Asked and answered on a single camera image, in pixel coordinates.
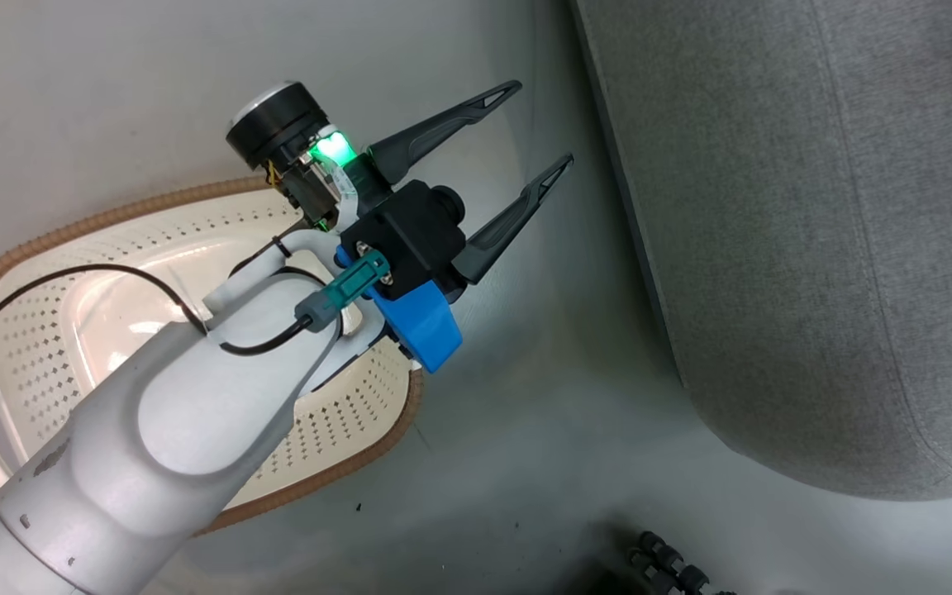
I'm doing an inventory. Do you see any teal cable connector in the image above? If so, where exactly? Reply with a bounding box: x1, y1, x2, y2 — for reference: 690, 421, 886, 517
293, 248, 392, 333

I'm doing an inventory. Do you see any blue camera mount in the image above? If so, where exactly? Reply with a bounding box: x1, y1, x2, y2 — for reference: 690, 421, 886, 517
334, 246, 464, 375

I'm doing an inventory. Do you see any grey fabric sofa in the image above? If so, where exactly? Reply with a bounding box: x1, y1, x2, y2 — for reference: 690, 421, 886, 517
570, 0, 952, 502

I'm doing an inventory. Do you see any thin black cable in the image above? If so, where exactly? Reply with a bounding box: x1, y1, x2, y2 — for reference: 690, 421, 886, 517
0, 235, 338, 369

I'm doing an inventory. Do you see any white perforated laundry basket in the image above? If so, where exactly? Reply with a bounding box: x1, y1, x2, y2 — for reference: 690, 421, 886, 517
0, 175, 426, 535

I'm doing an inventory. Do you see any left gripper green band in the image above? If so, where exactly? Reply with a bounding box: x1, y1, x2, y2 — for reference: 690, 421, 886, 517
281, 79, 574, 287

